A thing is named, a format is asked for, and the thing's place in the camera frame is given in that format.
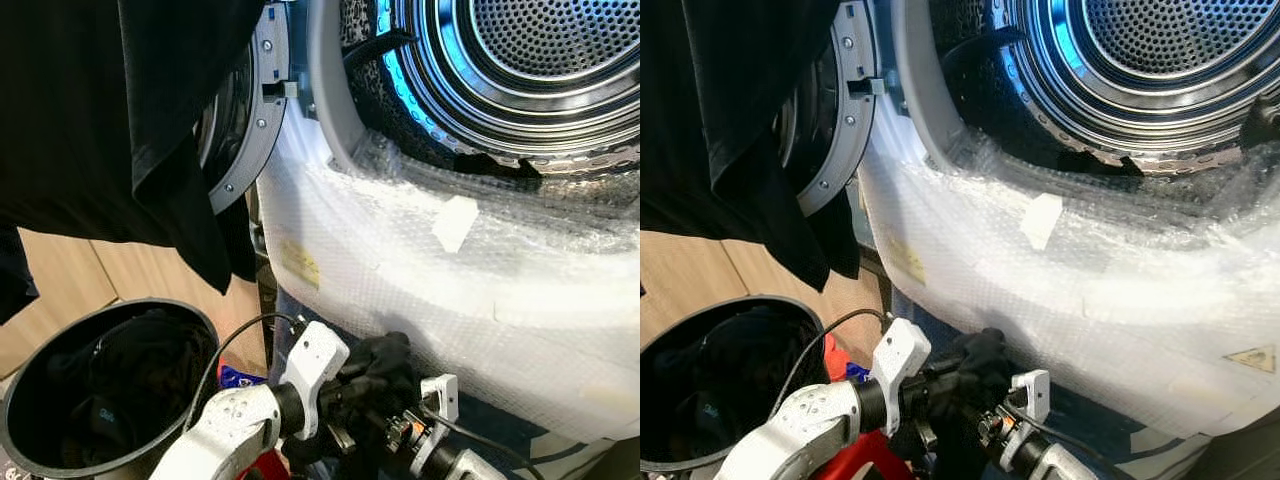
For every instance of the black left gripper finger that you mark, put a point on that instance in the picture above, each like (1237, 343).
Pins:
(382, 350)
(988, 386)
(975, 348)
(398, 388)

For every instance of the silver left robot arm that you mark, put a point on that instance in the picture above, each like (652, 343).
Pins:
(800, 425)
(235, 425)

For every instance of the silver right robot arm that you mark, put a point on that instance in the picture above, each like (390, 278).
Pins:
(1055, 462)
(475, 468)

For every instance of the white bubble-wrapped washing machine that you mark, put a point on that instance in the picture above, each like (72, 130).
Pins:
(450, 300)
(1080, 300)

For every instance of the dark clothes pile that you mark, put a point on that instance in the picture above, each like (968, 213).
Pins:
(740, 380)
(130, 380)

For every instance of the blue patterned cloth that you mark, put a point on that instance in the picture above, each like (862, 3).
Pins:
(858, 373)
(240, 377)

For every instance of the red plastic object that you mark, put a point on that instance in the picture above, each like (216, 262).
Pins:
(268, 468)
(860, 456)

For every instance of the yellow rectangular sticker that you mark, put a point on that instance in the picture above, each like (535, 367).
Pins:
(906, 262)
(300, 265)

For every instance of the white tape piece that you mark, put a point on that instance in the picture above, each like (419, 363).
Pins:
(455, 224)
(1042, 222)

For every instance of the dark garment in drum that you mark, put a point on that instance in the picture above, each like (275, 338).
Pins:
(500, 166)
(1100, 163)

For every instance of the black round laundry bucket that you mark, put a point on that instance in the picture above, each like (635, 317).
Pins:
(655, 420)
(28, 410)

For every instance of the grey round washer door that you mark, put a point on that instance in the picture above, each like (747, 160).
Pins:
(262, 130)
(850, 130)

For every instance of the yellow triangle warning sticker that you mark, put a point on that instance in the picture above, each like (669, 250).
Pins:
(1252, 360)

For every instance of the perforated steel washer drum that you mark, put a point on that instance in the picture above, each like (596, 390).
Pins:
(520, 90)
(1130, 90)

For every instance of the black hanging garment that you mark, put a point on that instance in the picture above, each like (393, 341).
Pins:
(720, 100)
(100, 100)

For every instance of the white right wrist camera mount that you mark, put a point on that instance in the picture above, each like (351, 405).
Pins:
(440, 392)
(1032, 388)

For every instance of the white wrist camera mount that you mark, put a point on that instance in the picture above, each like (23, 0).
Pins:
(900, 355)
(440, 392)
(1032, 388)
(315, 362)

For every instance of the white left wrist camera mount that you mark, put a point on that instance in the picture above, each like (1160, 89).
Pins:
(900, 355)
(315, 362)

